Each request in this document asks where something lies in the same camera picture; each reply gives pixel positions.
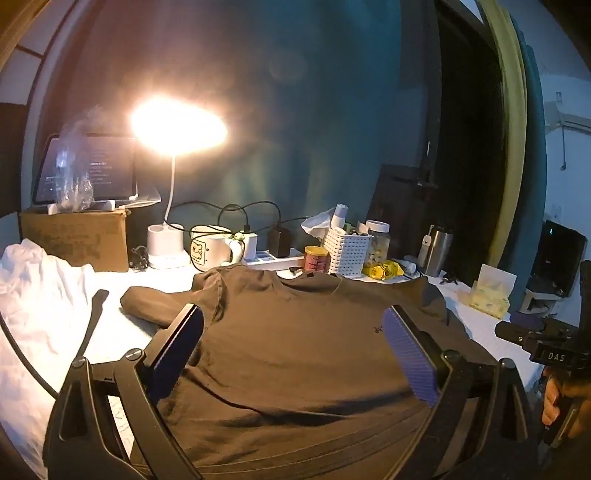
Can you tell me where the flat black strap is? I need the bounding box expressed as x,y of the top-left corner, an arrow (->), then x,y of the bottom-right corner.
76,289 -> 110,361

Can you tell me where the small yellow-lid jar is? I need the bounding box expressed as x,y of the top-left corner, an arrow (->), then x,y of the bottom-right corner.
304,246 -> 329,274

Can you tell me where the white textured tablecloth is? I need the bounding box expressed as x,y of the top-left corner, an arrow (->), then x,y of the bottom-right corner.
78,268 -> 527,462

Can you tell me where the cardboard box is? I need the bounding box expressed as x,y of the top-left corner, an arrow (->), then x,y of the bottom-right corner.
19,208 -> 131,273

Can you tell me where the black charger cable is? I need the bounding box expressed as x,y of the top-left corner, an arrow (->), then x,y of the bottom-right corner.
173,200 -> 282,232

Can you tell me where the yellow curtain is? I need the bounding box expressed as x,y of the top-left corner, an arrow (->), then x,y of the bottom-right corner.
480,0 -> 528,273

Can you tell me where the white charger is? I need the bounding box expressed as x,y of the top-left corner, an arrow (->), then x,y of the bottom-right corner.
233,231 -> 258,261

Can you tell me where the steel tumbler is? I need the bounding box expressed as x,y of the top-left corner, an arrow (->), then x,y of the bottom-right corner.
422,224 -> 454,278

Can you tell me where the narrow teal curtain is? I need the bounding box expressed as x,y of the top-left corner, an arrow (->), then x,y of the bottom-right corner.
508,9 -> 549,273

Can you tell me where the white desk lamp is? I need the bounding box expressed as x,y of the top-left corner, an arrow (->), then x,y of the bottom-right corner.
130,95 -> 229,269

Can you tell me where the white plastic basket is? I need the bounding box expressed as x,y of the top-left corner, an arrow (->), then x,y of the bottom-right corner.
323,227 -> 374,278

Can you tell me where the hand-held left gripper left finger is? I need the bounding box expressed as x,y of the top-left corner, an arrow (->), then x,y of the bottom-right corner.
44,302 -> 206,480

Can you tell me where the clear plastic bag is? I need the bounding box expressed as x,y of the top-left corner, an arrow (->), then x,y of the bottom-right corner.
53,108 -> 100,213

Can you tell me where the tissue box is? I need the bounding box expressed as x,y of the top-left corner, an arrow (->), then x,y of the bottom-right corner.
468,264 -> 517,317

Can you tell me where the black charger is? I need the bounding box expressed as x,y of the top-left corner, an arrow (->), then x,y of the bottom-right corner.
269,225 -> 291,258

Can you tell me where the black electronic device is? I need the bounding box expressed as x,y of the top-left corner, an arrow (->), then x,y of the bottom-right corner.
529,220 -> 588,298

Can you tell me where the white air conditioner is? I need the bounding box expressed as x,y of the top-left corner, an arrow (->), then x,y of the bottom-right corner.
546,111 -> 591,134

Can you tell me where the glass jar with white lid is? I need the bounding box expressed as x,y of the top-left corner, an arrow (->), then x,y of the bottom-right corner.
366,220 -> 392,266

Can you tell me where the dark leaning board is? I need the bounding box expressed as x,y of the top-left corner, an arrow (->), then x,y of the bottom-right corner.
367,164 -> 437,232

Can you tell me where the crumpled white tissue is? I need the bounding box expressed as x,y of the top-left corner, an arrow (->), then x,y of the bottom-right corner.
301,208 -> 338,241

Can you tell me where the white cartoon mug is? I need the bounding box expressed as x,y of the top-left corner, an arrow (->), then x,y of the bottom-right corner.
189,225 -> 243,272

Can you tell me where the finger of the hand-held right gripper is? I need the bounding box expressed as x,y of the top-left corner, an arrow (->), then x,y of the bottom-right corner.
495,320 -> 543,352

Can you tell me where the brown t-shirt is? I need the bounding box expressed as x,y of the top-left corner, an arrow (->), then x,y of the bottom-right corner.
120,267 -> 509,480

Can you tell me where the white power strip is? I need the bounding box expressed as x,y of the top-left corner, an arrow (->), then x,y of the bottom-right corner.
242,249 -> 308,273

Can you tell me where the person's right hand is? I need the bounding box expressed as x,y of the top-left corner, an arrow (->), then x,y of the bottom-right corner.
541,367 -> 591,439

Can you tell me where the dark glass door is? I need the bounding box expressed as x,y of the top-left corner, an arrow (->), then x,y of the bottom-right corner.
418,0 -> 506,278

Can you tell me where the wide teal curtain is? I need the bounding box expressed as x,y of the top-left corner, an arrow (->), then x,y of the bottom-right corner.
34,0 -> 437,252

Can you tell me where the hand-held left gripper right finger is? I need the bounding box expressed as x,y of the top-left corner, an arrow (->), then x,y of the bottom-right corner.
382,304 -> 539,480

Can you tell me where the yellow snack packet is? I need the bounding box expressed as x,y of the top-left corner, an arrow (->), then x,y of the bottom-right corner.
362,260 -> 404,281

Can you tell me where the black braided cable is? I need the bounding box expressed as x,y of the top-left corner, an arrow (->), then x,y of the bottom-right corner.
0,311 -> 61,398

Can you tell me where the white garment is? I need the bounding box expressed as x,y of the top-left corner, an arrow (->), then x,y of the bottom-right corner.
0,239 -> 109,480

